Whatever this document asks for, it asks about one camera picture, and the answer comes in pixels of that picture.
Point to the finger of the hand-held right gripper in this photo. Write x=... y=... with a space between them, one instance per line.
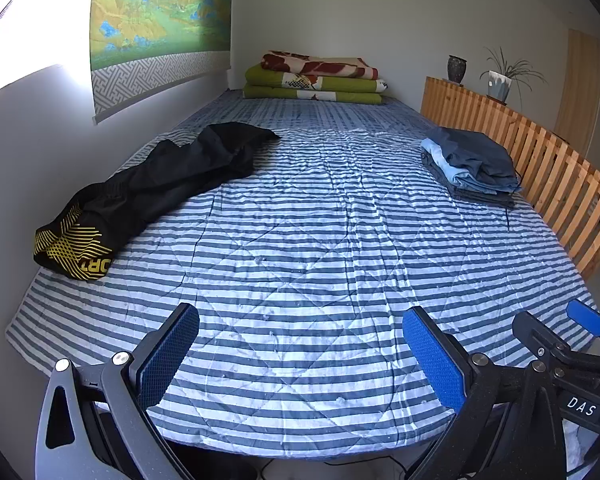
x=585 y=317
x=532 y=330

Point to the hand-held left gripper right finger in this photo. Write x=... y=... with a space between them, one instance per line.
x=432 y=360

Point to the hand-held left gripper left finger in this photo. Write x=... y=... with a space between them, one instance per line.
x=170 y=355

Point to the black pants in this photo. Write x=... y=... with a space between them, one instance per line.
x=205 y=160

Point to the folded grey garment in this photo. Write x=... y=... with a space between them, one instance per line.
x=485 y=199

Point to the black shorts with yellow print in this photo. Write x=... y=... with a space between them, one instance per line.
x=70 y=250

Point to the blue white striped bed quilt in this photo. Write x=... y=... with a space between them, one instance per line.
x=305 y=260

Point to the folded dark blue garment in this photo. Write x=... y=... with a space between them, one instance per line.
x=475 y=155

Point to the folded light blue garment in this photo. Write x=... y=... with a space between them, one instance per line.
x=445 y=162

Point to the wooden door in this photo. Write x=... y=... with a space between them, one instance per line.
x=577 y=95

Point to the potted green plant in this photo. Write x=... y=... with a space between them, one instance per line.
x=497 y=87

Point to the dark ceramic vase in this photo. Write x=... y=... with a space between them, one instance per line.
x=457 y=70

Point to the folded red floral blanket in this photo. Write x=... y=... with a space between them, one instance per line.
x=320 y=65

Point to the wooden slat bed rail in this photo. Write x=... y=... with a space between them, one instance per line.
x=545 y=160

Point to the landscape wall scroll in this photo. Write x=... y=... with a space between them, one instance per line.
x=155 y=10

